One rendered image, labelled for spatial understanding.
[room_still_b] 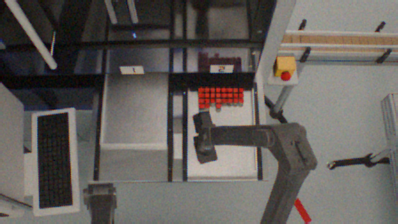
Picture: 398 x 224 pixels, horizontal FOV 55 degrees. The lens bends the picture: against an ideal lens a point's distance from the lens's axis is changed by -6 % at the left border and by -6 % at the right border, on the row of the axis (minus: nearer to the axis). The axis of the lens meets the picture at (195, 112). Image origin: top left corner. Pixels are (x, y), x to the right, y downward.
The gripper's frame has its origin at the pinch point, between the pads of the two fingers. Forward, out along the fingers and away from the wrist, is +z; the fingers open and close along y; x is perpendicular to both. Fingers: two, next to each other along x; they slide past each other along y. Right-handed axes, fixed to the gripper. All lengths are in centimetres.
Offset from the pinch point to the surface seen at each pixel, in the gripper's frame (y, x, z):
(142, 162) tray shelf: 3.8, 23.0, 5.5
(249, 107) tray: 14.6, -23.3, 4.8
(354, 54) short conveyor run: 24, -74, -1
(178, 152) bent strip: 4.0, 8.9, 4.9
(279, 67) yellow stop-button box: 22.7, -35.7, -10.0
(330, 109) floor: 25, -97, 92
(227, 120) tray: 11.4, -13.3, 4.8
